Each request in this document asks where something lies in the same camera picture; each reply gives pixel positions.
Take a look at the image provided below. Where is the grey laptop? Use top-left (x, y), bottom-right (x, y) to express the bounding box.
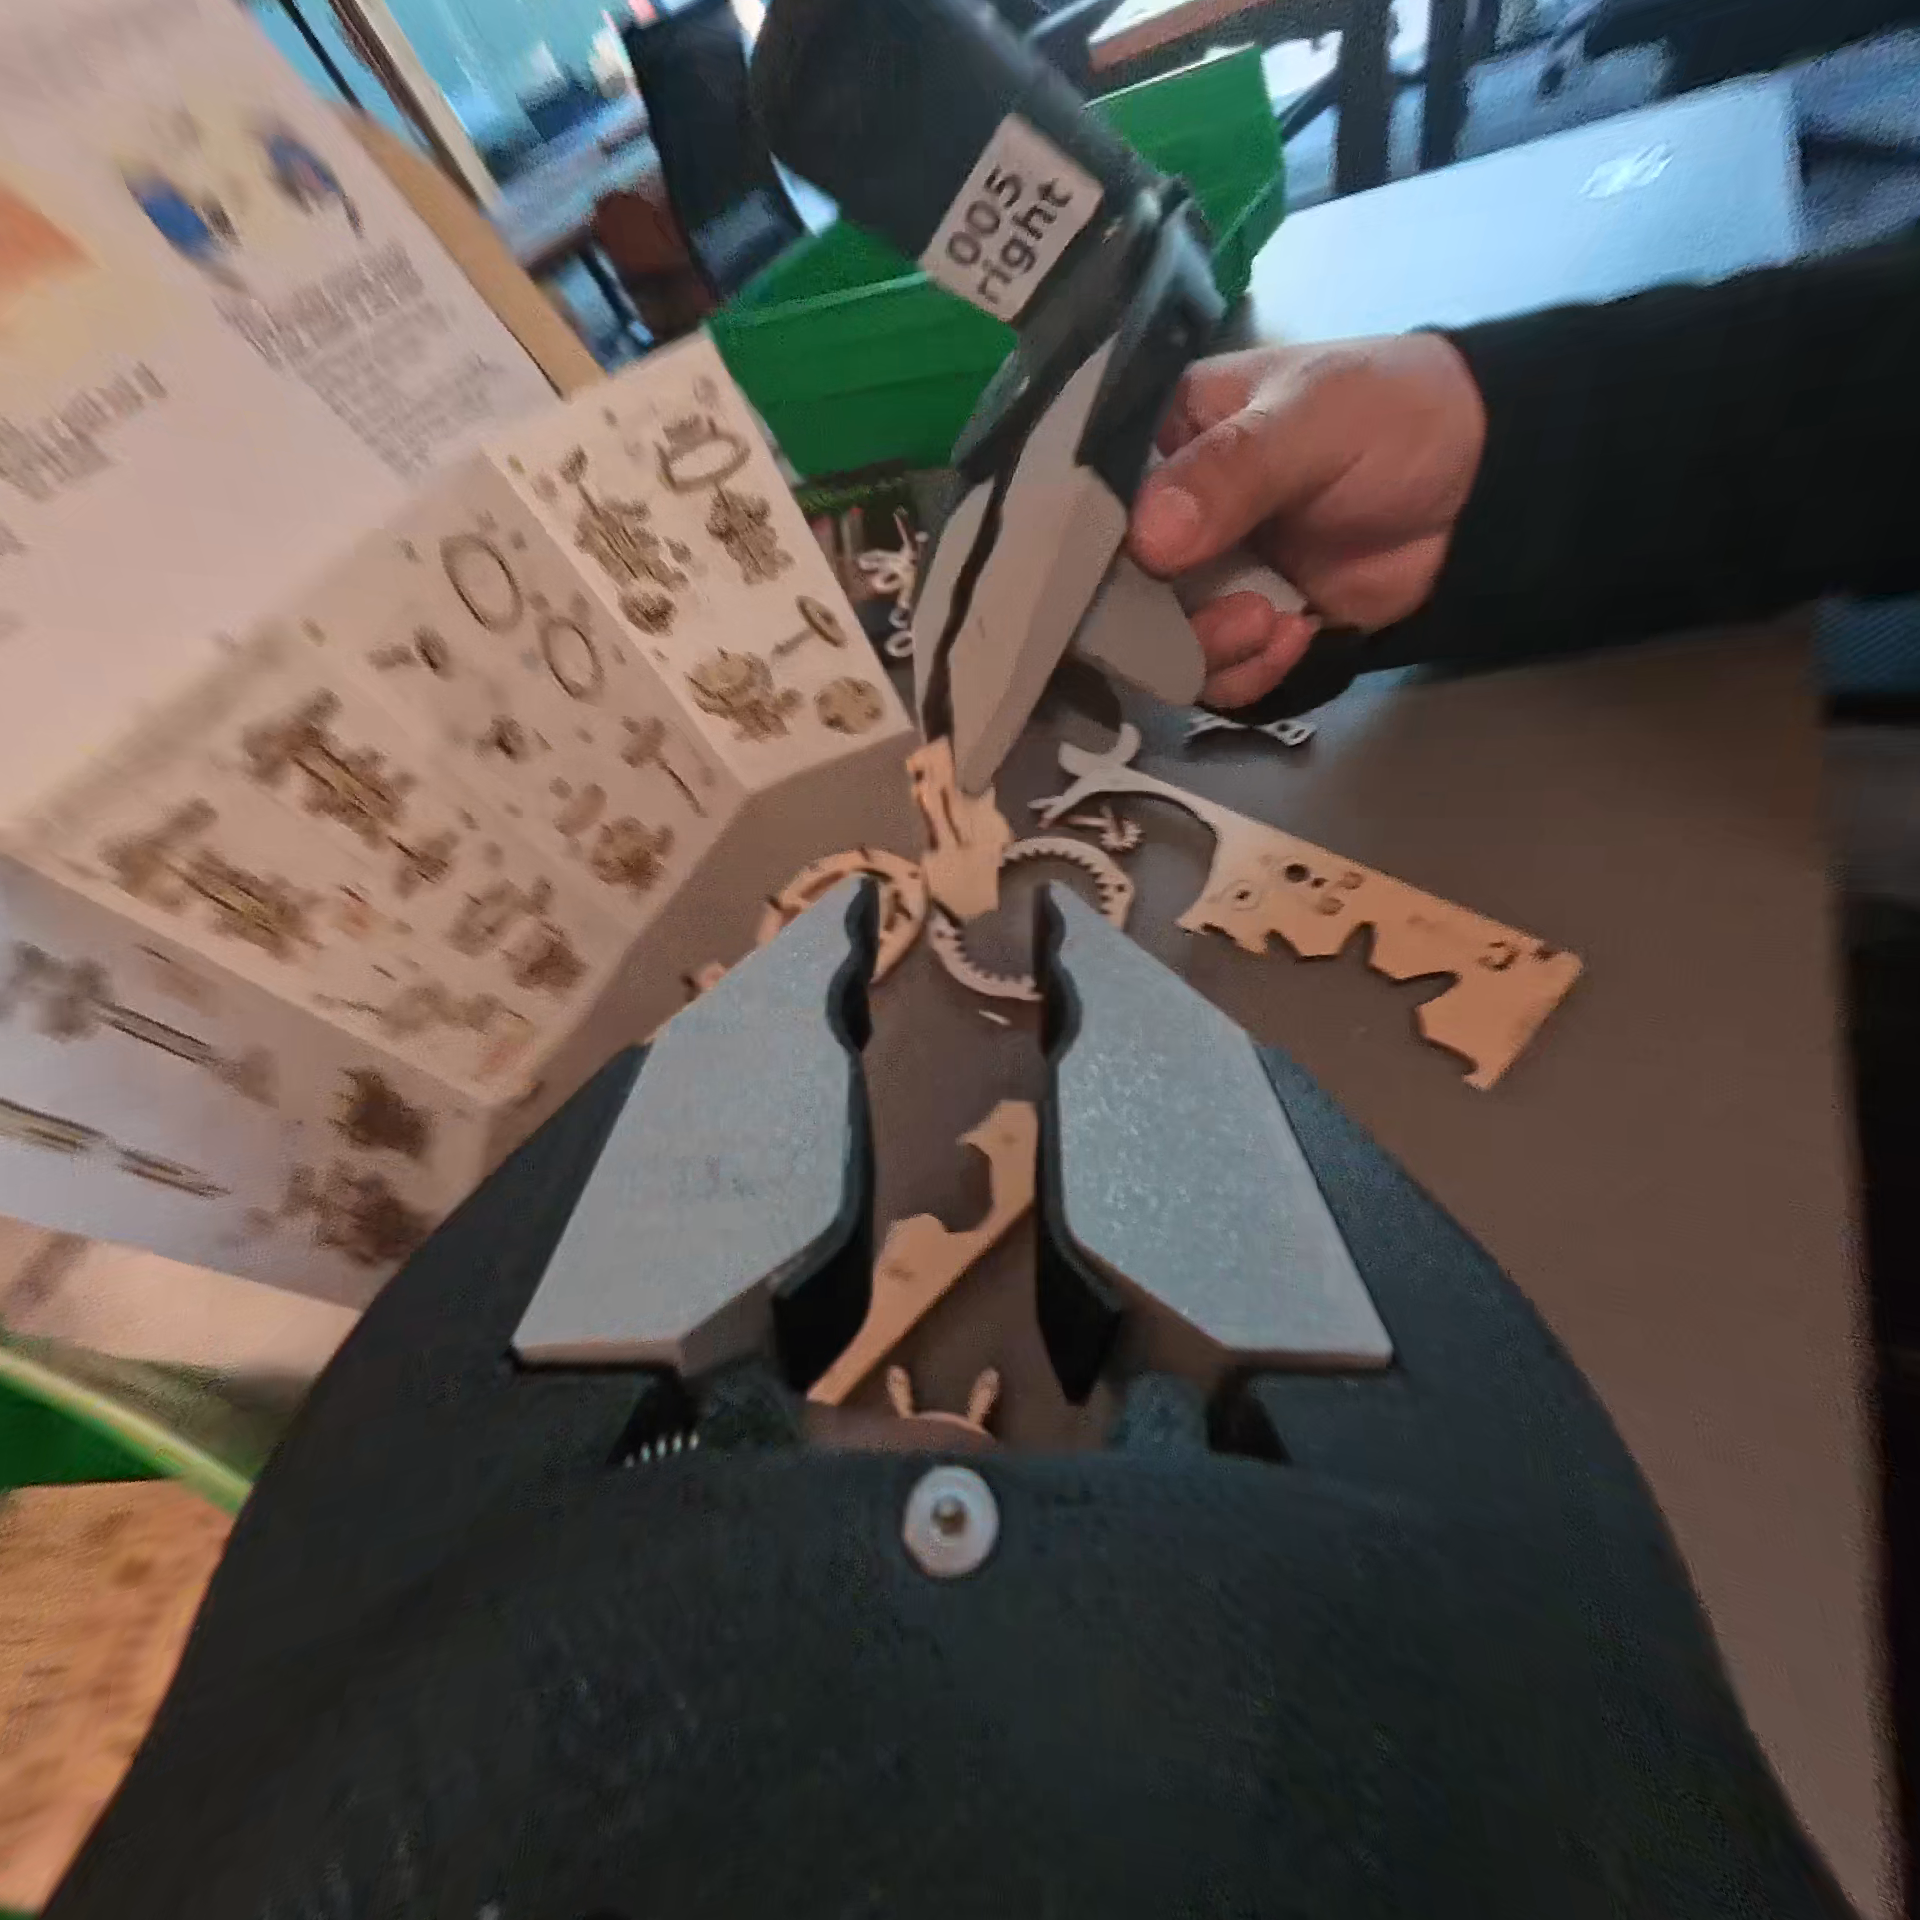
top-left (1244, 74), bottom-right (1811, 355)

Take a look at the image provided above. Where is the wooden ship wheel part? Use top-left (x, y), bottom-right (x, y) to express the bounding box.
top-left (883, 1364), bottom-right (1004, 1442)

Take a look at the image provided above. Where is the green plastic bin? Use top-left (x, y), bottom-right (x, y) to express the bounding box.
top-left (0, 1320), bottom-right (255, 1510)
top-left (709, 254), bottom-right (1039, 483)
top-left (1081, 45), bottom-right (1290, 303)

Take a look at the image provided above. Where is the wooden inner-toothed gear ring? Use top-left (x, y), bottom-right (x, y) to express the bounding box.
top-left (923, 833), bottom-right (1138, 1004)

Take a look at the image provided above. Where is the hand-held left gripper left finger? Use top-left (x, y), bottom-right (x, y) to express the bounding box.
top-left (510, 875), bottom-right (885, 1394)

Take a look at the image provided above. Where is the person's right hand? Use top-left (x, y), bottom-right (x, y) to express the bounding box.
top-left (1124, 330), bottom-right (1490, 710)

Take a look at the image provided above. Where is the white printed board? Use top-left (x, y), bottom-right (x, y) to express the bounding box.
top-left (0, 0), bottom-right (603, 843)

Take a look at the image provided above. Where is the long wooden side frame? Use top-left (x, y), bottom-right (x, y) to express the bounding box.
top-left (806, 1099), bottom-right (1045, 1411)
top-left (1026, 726), bottom-right (1584, 1095)

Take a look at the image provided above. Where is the flat wooden sheet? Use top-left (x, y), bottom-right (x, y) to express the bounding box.
top-left (0, 1476), bottom-right (234, 1914)

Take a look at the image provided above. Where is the person's right forearm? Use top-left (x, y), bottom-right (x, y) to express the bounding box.
top-left (1274, 225), bottom-right (1920, 723)

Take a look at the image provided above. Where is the small wooden strip part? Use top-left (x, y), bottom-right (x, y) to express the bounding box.
top-left (903, 739), bottom-right (1015, 920)

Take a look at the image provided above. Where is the folded white instruction sheet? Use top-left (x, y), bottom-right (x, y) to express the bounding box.
top-left (0, 333), bottom-right (920, 1314)

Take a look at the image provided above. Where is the wooden ring plate with handle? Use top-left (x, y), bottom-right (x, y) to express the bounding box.
top-left (683, 846), bottom-right (941, 1000)

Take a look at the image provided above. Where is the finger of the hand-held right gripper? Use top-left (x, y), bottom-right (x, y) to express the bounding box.
top-left (909, 456), bottom-right (1004, 744)
top-left (945, 333), bottom-right (1134, 799)

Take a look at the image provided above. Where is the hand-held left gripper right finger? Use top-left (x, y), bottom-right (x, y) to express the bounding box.
top-left (1033, 879), bottom-right (1398, 1409)

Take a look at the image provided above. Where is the wooden stacked ring tower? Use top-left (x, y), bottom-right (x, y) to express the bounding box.
top-left (846, 511), bottom-right (932, 663)

